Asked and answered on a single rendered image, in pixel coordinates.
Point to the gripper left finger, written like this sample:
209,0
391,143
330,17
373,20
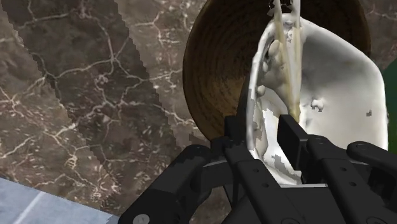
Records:
248,173

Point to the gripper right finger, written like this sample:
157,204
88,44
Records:
335,167

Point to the white bowl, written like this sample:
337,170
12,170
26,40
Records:
338,93

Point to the green object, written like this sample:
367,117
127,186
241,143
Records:
391,102

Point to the brown wooden bowl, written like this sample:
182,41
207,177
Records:
220,62

